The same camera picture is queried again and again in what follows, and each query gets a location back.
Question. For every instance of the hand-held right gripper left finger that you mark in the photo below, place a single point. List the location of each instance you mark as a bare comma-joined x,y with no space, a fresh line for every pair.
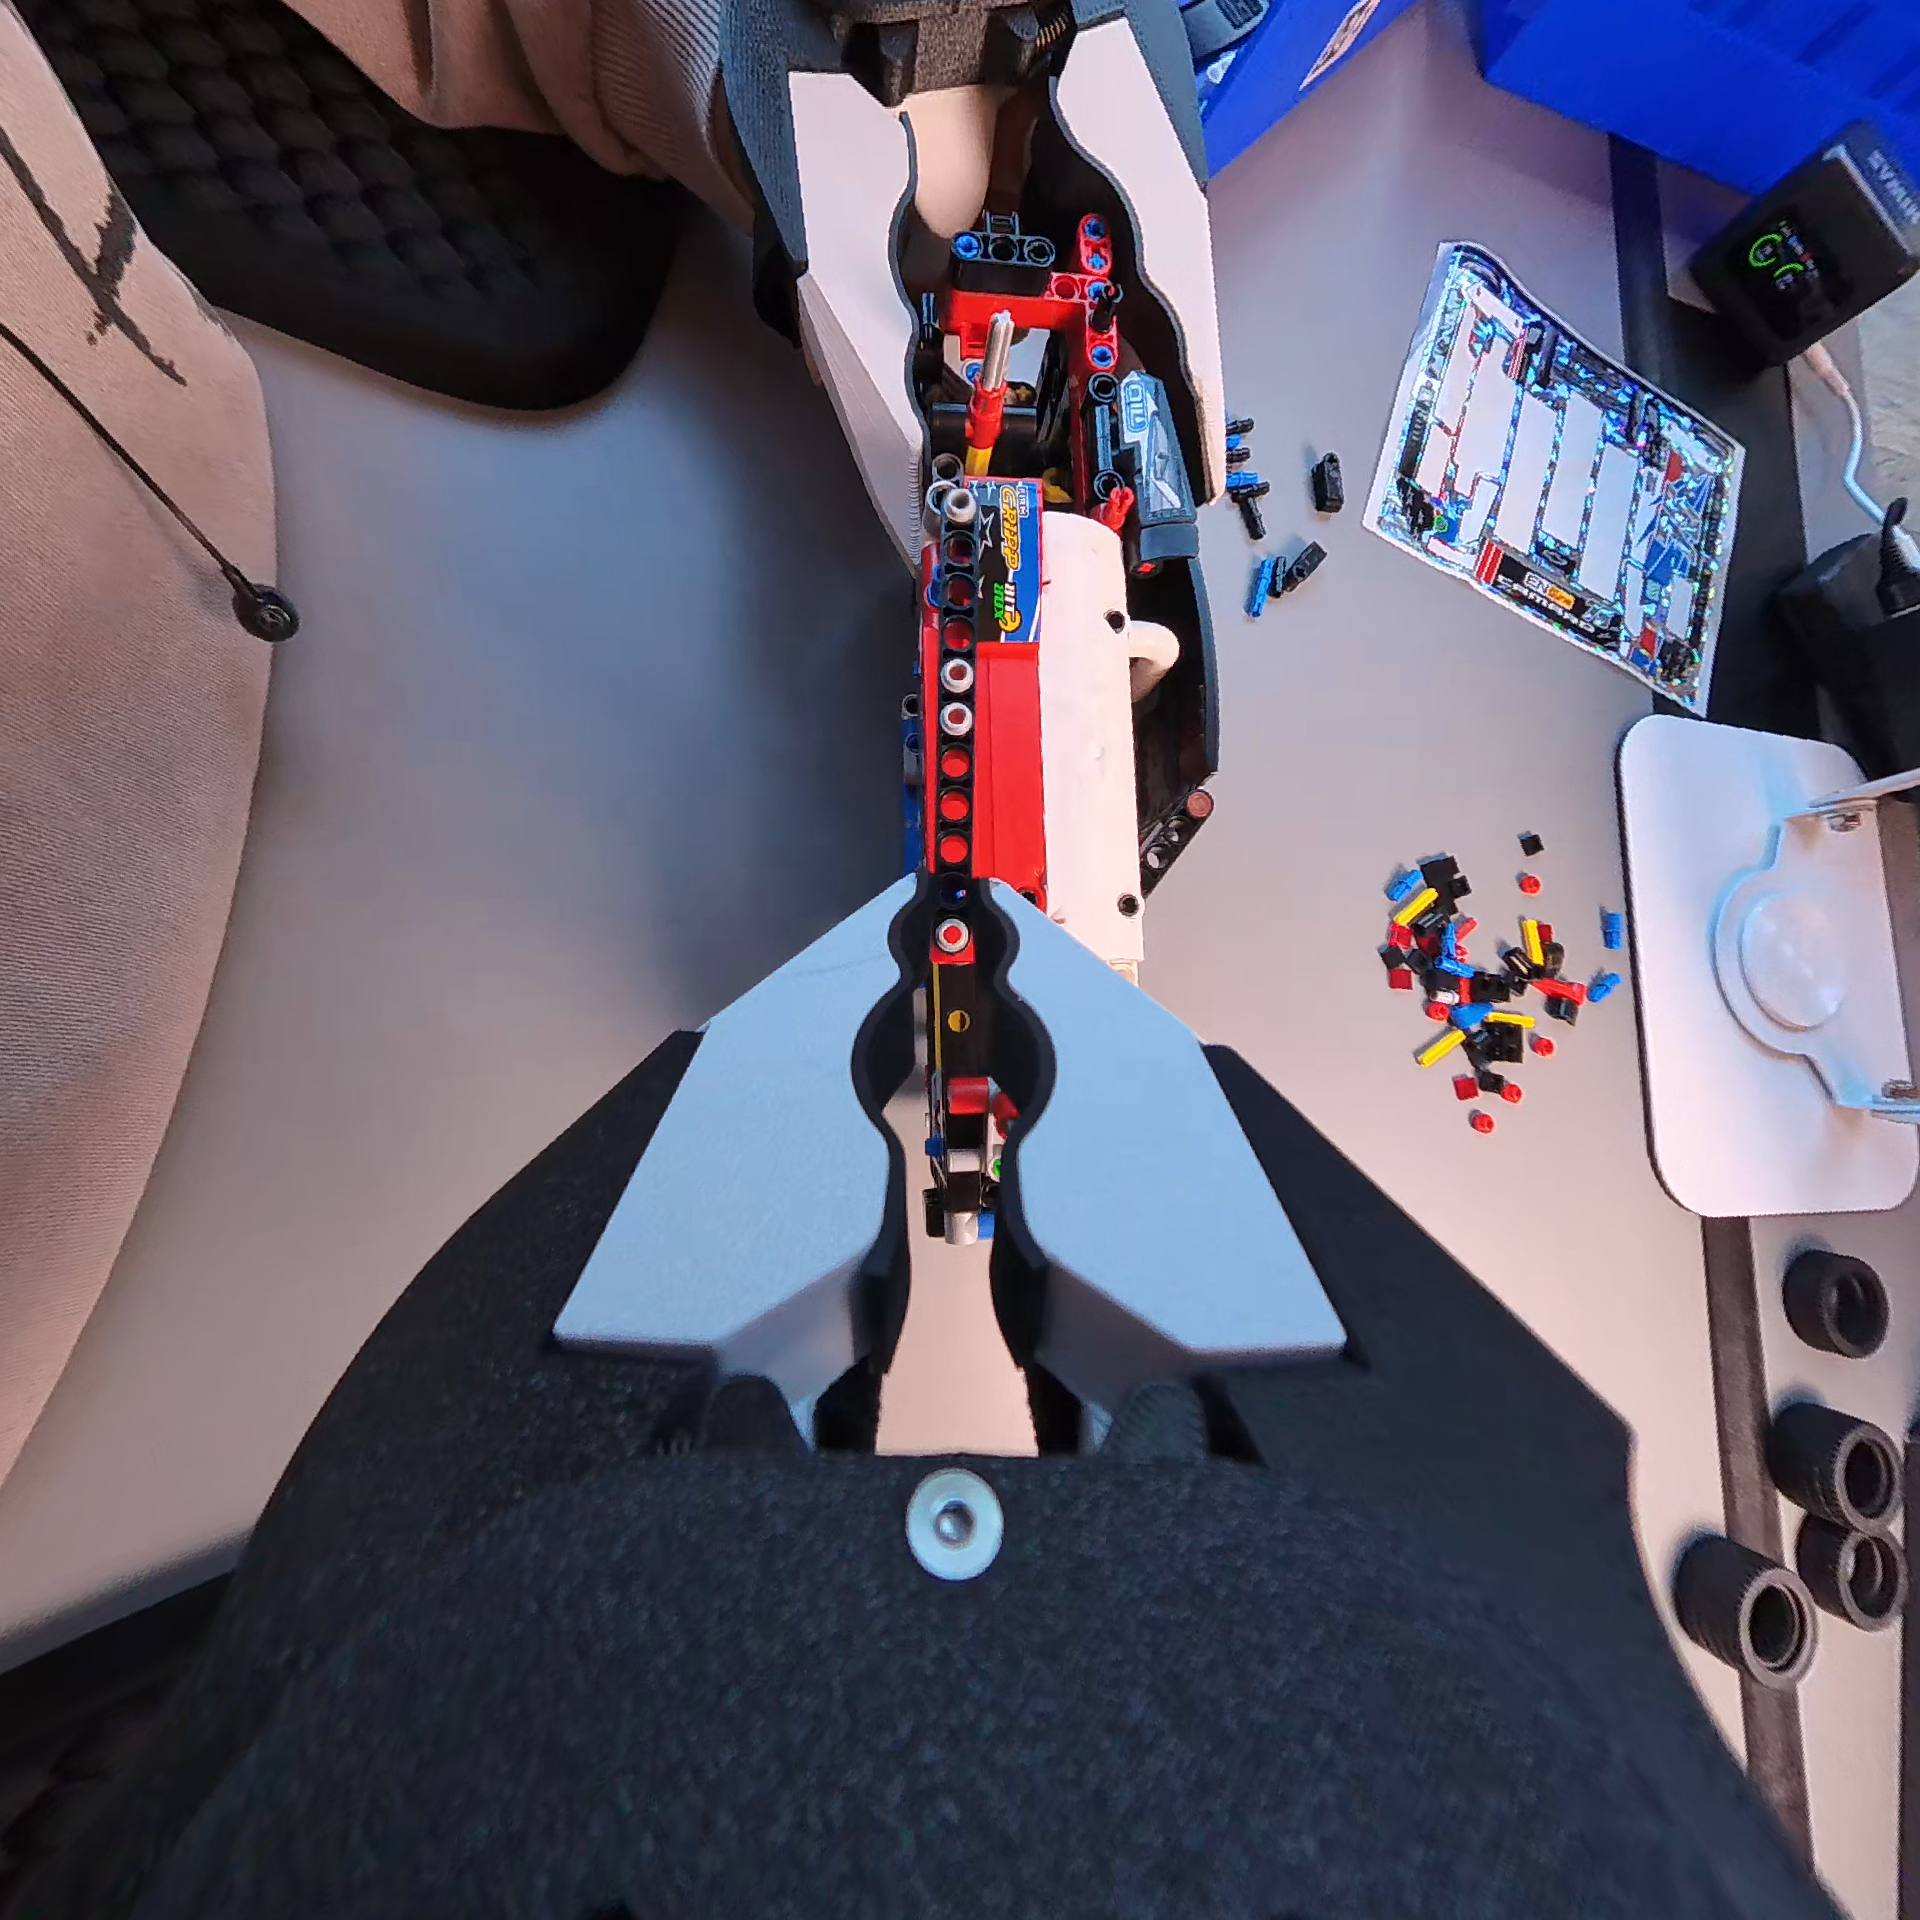
719,1198

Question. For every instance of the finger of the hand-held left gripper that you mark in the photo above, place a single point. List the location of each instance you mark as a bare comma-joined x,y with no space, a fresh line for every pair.
1163,224
848,253

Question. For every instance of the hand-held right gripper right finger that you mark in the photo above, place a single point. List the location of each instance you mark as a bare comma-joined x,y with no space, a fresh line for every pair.
1184,1214

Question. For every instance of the lego race car model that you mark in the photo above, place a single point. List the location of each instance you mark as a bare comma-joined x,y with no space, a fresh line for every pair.
1081,676

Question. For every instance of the long black lego beam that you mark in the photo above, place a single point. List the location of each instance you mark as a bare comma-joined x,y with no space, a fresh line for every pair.
931,744

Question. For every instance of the person's left forearm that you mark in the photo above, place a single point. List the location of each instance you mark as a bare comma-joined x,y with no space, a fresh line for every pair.
599,76

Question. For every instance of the black lego connector piece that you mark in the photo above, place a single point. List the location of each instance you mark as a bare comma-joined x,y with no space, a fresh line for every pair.
1299,565
1329,480

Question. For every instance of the blue lego pin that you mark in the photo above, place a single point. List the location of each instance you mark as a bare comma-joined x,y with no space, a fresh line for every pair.
1260,587

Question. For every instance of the black lego tyre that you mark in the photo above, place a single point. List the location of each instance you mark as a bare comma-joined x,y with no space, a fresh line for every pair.
1748,1613
1834,1466
1836,1301
1852,1572

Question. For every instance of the bunch of blue black pins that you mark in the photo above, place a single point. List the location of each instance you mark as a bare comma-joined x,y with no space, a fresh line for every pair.
1245,459

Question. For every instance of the pile of small colourful pieces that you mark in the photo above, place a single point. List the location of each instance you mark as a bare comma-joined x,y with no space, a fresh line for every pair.
1477,975

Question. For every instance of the holographic sticker sheet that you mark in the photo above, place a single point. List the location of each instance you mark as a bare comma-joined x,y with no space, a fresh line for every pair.
1561,465

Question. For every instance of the blue parts bin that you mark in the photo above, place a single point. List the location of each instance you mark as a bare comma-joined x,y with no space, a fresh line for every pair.
1651,76

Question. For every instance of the white book stand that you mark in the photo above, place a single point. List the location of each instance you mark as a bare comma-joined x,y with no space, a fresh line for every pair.
1693,975

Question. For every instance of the black box green logo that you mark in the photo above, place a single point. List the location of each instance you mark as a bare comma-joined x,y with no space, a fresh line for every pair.
1784,253

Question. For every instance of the black power adapter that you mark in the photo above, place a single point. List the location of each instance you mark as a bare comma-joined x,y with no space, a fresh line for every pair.
1860,628

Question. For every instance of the dark cloth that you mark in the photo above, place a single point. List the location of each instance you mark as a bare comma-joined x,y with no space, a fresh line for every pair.
90,1770

